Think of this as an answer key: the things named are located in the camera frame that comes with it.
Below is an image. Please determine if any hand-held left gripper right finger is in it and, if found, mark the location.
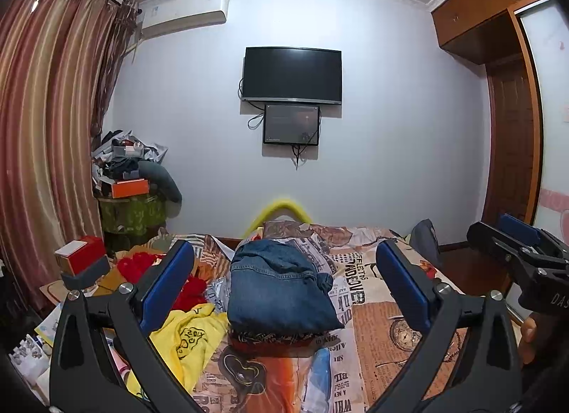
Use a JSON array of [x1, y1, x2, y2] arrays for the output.
[[367, 239, 521, 413]]

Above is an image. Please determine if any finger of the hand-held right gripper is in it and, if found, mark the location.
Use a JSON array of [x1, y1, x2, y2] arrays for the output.
[[467, 221, 534, 285], [498, 214, 569, 254]]

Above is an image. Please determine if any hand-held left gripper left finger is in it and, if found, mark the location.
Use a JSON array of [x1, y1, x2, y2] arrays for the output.
[[49, 239, 205, 413]]

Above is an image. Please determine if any blue denim jacket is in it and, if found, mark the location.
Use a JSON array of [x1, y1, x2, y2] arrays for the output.
[[227, 239, 345, 336]]

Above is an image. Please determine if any person's right hand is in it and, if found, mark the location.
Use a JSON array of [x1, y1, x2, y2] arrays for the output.
[[520, 317, 541, 365]]

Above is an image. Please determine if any red cloth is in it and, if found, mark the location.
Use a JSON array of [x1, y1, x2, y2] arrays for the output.
[[118, 250, 209, 309]]

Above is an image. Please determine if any dark grey cushion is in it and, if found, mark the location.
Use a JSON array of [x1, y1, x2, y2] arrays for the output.
[[409, 218, 443, 270]]

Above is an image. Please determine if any mustard brown cloth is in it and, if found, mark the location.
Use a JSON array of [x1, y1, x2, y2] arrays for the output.
[[100, 268, 135, 296]]

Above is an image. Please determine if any printed newspaper pattern bedsheet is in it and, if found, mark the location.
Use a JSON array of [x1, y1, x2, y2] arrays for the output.
[[102, 222, 512, 413]]

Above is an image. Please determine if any yellow t-shirt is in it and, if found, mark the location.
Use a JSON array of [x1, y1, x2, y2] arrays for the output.
[[124, 304, 229, 396]]

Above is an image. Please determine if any green patterned covered stand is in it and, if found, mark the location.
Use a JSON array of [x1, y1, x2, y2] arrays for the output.
[[99, 193, 167, 236]]

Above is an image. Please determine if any grey box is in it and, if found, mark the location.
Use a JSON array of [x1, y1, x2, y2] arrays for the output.
[[60, 257, 111, 292]]

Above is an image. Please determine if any red and white box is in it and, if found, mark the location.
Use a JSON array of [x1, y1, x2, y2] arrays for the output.
[[54, 236, 106, 274]]

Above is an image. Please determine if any grey pillow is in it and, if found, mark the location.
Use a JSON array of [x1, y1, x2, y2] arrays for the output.
[[138, 159, 183, 205]]

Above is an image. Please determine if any orange box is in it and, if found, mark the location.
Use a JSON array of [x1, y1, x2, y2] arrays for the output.
[[111, 178, 150, 199]]

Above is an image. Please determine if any light blue cloth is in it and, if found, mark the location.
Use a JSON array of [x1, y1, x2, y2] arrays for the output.
[[309, 347, 332, 413]]

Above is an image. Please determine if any dark patterned folded cloth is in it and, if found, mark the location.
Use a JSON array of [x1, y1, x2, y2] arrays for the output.
[[229, 328, 330, 352]]

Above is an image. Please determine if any yellow curved object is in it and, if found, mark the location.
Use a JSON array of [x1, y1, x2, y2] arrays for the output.
[[241, 200, 312, 240]]

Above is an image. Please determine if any pile of clutter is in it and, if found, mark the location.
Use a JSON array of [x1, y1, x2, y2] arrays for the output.
[[91, 128, 170, 183]]

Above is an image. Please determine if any white printed bag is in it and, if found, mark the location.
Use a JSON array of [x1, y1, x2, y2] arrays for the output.
[[9, 335, 52, 379]]

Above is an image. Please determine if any striped brown curtain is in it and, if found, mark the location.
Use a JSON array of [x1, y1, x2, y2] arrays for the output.
[[0, 0, 139, 316]]

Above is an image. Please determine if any wooden overhead cabinet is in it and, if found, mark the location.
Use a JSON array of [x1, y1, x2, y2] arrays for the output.
[[430, 0, 549, 65]]

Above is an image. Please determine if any white air conditioner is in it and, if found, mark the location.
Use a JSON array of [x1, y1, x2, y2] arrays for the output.
[[135, 0, 228, 38]]

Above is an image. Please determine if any pink heart wall sticker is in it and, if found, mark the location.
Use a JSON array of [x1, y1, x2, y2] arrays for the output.
[[540, 188, 569, 223]]

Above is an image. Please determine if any small black wall monitor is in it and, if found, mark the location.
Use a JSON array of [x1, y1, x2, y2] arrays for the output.
[[263, 104, 321, 146]]

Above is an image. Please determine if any black wall television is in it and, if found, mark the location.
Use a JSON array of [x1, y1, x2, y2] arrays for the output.
[[241, 46, 343, 106]]

